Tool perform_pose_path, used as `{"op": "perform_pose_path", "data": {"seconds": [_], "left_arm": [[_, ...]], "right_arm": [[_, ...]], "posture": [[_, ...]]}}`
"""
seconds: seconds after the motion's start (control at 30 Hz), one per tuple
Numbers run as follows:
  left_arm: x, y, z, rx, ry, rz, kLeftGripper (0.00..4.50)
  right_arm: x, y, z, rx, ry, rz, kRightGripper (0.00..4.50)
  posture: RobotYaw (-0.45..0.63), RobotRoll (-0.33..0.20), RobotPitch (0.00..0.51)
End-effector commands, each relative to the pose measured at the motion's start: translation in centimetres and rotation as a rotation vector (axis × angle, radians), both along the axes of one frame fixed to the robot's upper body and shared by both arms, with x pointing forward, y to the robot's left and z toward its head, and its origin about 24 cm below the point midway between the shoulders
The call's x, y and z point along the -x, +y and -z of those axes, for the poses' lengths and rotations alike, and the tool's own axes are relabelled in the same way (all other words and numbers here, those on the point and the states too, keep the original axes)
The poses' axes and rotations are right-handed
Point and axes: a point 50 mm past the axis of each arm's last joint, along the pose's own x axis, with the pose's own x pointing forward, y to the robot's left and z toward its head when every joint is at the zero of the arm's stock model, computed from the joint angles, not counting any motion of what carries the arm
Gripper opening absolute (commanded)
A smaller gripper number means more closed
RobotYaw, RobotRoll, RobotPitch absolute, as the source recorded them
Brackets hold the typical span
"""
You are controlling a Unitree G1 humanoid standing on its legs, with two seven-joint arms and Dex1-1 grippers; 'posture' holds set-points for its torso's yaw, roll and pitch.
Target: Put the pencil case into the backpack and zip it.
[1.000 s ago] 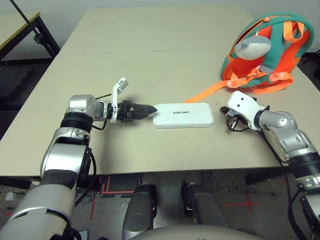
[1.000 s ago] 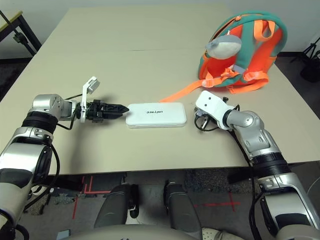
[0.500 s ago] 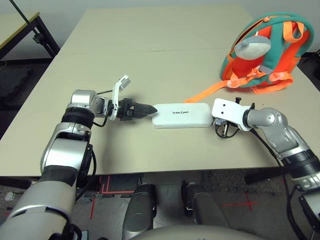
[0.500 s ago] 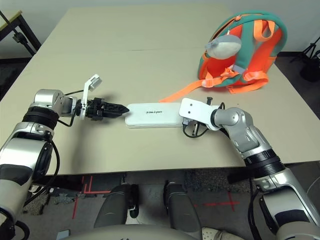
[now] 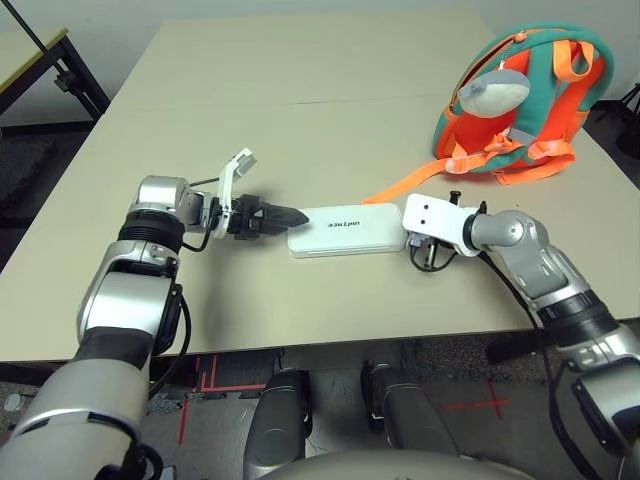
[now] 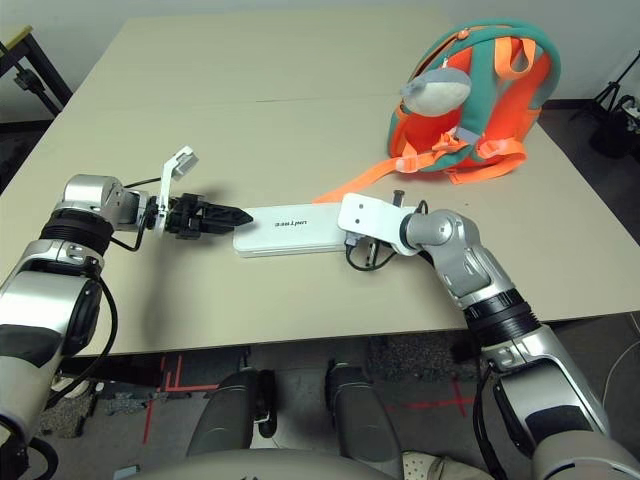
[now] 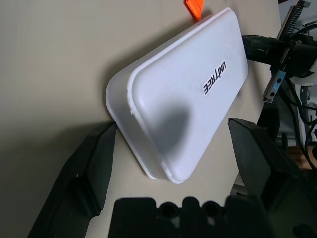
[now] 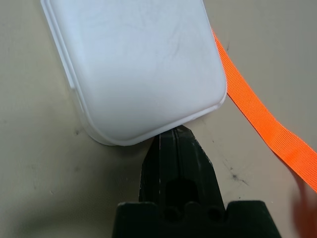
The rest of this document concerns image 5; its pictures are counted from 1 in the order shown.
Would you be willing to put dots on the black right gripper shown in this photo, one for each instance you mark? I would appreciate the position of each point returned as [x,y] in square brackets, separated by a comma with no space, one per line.
[425,252]

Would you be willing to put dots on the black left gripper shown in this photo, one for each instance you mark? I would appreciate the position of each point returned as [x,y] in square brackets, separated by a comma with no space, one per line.
[245,220]

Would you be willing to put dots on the white pencil case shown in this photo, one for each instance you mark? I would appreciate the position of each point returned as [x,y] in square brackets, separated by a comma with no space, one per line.
[345,240]

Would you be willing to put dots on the orange and teal backpack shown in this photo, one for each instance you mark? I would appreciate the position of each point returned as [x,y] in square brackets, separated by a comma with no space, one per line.
[545,102]

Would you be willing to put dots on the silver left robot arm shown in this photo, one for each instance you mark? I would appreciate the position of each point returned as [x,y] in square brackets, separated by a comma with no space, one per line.
[125,290]

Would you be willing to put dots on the speckled grey floor mat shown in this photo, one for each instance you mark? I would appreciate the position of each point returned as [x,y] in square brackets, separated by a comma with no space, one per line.
[450,355]

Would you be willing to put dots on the black table base bar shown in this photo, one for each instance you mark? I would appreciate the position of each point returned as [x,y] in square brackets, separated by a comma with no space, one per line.
[25,372]
[520,347]

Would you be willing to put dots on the grey right robot leg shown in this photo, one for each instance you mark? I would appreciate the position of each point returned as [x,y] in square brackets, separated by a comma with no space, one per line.
[410,415]

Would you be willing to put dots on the grey robot leg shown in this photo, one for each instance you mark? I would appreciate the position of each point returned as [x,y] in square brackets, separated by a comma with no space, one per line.
[277,425]
[410,415]

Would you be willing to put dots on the grey plush shark toy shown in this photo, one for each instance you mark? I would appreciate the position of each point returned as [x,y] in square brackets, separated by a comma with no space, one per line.
[495,92]

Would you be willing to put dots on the grey left robot leg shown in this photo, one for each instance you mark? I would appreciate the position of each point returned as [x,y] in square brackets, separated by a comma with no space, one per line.
[277,425]

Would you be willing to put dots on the grey robot torso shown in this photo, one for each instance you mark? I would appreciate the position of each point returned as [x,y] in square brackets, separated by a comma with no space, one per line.
[390,467]

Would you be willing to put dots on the black tripod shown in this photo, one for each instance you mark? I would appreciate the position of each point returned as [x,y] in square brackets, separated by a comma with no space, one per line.
[627,120]

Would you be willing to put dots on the thin black pole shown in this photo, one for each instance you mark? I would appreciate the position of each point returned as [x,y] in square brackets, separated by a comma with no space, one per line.
[35,37]

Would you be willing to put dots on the silver round floor disc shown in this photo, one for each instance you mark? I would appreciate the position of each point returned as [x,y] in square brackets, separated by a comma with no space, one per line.
[12,404]

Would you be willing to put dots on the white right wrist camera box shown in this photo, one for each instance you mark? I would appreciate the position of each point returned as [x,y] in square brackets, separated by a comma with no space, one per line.
[435,220]

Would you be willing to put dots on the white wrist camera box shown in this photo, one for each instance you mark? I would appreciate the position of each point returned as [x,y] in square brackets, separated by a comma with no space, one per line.
[231,180]
[435,220]

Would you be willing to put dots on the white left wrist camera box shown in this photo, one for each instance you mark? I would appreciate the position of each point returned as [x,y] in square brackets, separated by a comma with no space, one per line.
[231,180]

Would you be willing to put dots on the side table with black frame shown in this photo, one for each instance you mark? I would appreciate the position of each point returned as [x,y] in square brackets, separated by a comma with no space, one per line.
[30,52]

